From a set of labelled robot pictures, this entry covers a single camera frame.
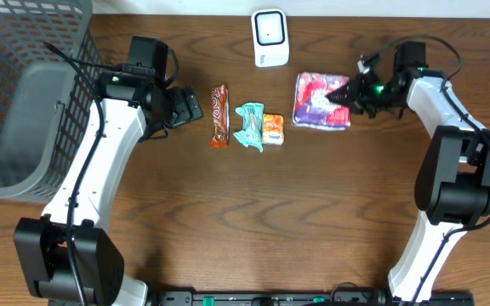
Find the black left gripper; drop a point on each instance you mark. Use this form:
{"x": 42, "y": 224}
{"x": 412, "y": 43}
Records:
{"x": 190, "y": 107}

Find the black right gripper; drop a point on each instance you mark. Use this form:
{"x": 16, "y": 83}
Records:
{"x": 353, "y": 93}

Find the orange brown chocolate bar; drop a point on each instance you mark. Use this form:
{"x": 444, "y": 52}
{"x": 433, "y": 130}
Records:
{"x": 220, "y": 106}

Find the red purple snack packet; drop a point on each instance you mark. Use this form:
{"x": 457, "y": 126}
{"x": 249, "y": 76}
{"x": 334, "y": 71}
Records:
{"x": 311, "y": 106}

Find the teal wrapper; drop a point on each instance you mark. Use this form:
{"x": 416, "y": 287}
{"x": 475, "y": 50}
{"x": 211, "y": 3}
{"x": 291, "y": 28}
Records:
{"x": 252, "y": 125}

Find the small orange snack packet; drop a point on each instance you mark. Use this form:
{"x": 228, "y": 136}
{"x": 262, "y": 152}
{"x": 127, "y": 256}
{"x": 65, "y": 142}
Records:
{"x": 273, "y": 133}

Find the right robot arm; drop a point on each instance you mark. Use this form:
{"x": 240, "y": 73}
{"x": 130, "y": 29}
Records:
{"x": 452, "y": 189}

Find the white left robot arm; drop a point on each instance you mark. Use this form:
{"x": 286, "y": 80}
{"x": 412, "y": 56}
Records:
{"x": 66, "y": 255}

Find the white barcode scanner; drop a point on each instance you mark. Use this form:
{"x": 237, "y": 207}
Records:
{"x": 270, "y": 38}

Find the dark grey plastic basket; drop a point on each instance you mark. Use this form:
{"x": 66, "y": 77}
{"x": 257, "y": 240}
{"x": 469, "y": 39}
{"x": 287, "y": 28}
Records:
{"x": 48, "y": 60}

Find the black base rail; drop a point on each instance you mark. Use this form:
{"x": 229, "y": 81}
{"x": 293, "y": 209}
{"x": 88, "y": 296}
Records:
{"x": 343, "y": 295}

